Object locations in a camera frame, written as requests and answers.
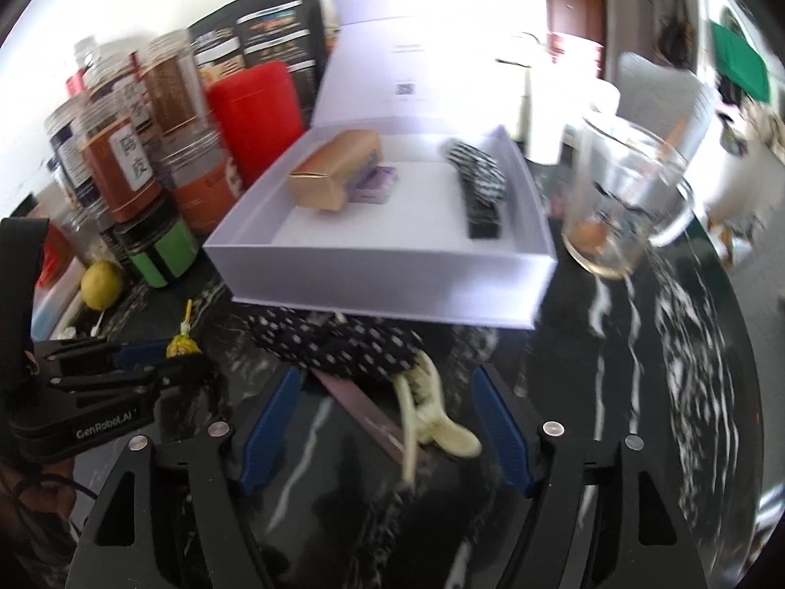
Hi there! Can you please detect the clear glass mug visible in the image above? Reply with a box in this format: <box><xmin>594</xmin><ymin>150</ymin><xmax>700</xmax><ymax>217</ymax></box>
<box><xmin>561</xmin><ymin>113</ymin><xmax>695</xmax><ymax>279</ymax></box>

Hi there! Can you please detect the green tote bag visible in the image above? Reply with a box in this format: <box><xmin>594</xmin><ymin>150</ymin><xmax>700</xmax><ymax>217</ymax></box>
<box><xmin>710</xmin><ymin>22</ymin><xmax>770</xmax><ymax>105</ymax></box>

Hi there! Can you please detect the grey leaf-pattern chair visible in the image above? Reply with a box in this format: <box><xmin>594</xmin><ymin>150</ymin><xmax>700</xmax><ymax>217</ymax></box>
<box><xmin>616</xmin><ymin>52</ymin><xmax>718</xmax><ymax>161</ymax></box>

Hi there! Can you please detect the gingham black white scrunchie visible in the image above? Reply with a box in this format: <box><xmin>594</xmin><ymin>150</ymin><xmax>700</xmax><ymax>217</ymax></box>
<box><xmin>445</xmin><ymin>140</ymin><xmax>506</xmax><ymax>206</ymax></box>

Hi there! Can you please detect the purple Manta Ray card box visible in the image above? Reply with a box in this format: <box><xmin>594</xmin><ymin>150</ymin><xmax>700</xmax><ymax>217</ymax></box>
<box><xmin>350</xmin><ymin>166</ymin><xmax>398</xmax><ymax>205</ymax></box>

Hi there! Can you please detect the black oat snack bag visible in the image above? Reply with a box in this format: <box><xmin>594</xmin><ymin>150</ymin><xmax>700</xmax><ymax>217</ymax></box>
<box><xmin>187</xmin><ymin>0</ymin><xmax>327</xmax><ymax>124</ymax></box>

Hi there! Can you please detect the black cosmetic box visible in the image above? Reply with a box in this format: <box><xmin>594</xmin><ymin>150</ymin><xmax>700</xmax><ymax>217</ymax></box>
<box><xmin>460</xmin><ymin>177</ymin><xmax>503</xmax><ymax>240</ymax></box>

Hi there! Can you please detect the gold rectangular box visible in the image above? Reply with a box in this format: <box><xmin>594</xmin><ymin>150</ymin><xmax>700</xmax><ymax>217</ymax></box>
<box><xmin>288</xmin><ymin>129</ymin><xmax>382</xmax><ymax>212</ymax></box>

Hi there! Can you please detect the white paper cup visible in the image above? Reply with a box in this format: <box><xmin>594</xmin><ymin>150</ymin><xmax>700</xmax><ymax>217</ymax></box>
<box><xmin>548</xmin><ymin>32</ymin><xmax>604</xmax><ymax>77</ymax></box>

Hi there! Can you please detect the green-label black jar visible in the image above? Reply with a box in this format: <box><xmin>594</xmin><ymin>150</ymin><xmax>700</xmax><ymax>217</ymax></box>
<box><xmin>114</xmin><ymin>195</ymin><xmax>200</xmax><ymax>289</ymax></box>

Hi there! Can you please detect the cream plastic hair claw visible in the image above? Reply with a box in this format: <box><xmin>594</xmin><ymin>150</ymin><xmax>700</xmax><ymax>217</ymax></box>
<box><xmin>392</xmin><ymin>351</ymin><xmax>482</xmax><ymax>484</ymax></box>

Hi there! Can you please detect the yellow lemon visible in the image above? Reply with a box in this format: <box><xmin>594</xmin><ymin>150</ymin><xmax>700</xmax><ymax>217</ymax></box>
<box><xmin>80</xmin><ymin>259</ymin><xmax>124</xmax><ymax>311</ymax></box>

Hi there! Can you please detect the red cylindrical canister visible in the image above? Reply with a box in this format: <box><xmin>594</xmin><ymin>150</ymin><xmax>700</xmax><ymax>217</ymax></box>
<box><xmin>206</xmin><ymin>61</ymin><xmax>305</xmax><ymax>189</ymax></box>

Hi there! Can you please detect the dark-label supplement jar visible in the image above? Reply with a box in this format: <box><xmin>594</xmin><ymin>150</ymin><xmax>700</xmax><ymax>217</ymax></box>
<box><xmin>44</xmin><ymin>93</ymin><xmax>100</xmax><ymax>209</ymax></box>

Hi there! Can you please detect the tall brown-label plastic jar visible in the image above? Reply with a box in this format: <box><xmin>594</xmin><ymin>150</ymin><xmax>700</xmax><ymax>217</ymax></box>
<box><xmin>138</xmin><ymin>29</ymin><xmax>209</xmax><ymax>137</ymax></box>

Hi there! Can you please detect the person's left hand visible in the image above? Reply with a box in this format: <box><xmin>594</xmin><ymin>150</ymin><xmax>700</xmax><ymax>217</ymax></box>
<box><xmin>1</xmin><ymin>456</ymin><xmax>77</xmax><ymax>553</ymax></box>

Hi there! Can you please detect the polka dot black scrunchie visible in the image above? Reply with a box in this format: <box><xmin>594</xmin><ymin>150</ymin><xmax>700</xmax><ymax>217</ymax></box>
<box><xmin>242</xmin><ymin>306</ymin><xmax>424</xmax><ymax>380</ymax></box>

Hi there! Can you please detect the lavender open gift box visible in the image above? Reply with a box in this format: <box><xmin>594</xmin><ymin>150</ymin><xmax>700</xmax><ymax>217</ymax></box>
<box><xmin>205</xmin><ymin>0</ymin><xmax>556</xmax><ymax>328</ymax></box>

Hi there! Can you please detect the short orange-label plastic jar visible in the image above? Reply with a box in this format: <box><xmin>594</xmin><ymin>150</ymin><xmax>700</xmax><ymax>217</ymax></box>
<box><xmin>156</xmin><ymin>128</ymin><xmax>245</xmax><ymax>237</ymax></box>

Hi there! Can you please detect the orange peel plastic jar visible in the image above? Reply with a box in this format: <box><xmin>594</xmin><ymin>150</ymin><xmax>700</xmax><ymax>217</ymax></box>
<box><xmin>75</xmin><ymin>93</ymin><xmax>162</xmax><ymax>223</ymax></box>

